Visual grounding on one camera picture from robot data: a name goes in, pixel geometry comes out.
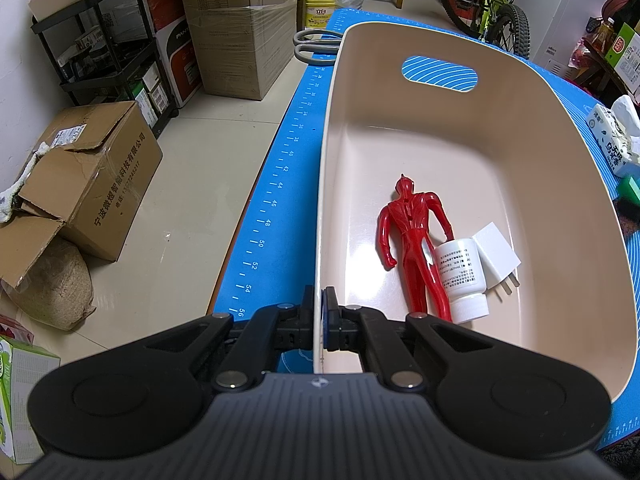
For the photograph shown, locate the open cardboard box on floor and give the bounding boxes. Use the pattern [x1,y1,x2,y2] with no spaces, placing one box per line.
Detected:
[1,101,163,287]

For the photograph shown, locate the yellow oil jug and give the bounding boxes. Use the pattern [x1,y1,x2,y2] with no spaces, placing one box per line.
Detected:
[305,0,336,29]

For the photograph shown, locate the stacked cardboard boxes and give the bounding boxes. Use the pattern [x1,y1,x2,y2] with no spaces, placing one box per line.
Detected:
[182,0,298,100]

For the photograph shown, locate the black metal shelf rack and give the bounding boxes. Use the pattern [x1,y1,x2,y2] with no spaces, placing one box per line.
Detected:
[30,0,179,136]

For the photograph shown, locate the white medicine bottle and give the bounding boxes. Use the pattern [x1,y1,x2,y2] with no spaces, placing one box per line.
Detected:
[435,237,489,324]

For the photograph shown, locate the grey handled scissors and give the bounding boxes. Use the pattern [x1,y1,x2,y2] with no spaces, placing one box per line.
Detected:
[293,28,343,66]

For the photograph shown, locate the green white carton box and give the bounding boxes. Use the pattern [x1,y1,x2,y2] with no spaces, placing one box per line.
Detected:
[605,23,640,94]

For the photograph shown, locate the tissue box with tissue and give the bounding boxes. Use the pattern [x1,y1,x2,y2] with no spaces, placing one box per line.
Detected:
[587,94,640,179]

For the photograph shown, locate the white power adapter plug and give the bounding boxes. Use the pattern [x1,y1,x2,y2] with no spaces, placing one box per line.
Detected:
[472,222,521,296]

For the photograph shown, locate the bicycle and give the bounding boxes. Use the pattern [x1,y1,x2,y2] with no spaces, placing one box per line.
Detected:
[440,0,530,60]

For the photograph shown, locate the blue silicone baking mat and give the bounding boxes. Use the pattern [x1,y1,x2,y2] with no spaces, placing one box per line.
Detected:
[214,11,639,445]

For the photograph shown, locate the beige plastic storage bin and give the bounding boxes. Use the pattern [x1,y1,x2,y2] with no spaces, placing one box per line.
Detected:
[316,22,638,400]

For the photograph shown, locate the red superhero figure toy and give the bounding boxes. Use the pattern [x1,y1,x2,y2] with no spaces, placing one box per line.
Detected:
[376,174,454,322]

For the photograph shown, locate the white cabinet appliance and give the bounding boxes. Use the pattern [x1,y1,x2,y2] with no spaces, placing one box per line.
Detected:
[514,0,632,79]

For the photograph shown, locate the burlap sack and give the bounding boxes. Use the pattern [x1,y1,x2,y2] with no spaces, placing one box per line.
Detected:
[1,237,96,332]

